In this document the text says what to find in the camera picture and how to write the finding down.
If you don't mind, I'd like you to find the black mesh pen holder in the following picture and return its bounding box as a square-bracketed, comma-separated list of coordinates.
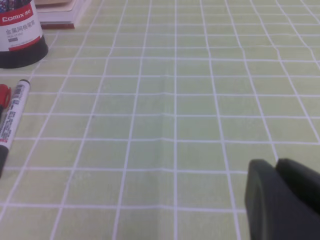
[0, 0, 49, 69]

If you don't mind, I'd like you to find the white book under notebook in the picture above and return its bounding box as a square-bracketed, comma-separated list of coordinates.
[36, 0, 92, 25]

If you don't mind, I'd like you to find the tan kraft notebook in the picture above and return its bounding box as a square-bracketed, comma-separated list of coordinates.
[34, 0, 76, 13]

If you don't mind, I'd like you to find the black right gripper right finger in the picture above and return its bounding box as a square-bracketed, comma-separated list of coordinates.
[275, 158, 320, 215]

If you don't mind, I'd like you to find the white marker with barcode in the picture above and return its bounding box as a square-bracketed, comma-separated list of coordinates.
[0, 79, 31, 176]

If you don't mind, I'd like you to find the red fine marker pen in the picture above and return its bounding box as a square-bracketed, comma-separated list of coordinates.
[0, 84, 12, 118]

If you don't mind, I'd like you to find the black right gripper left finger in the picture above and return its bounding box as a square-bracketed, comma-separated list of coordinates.
[244, 159, 320, 240]

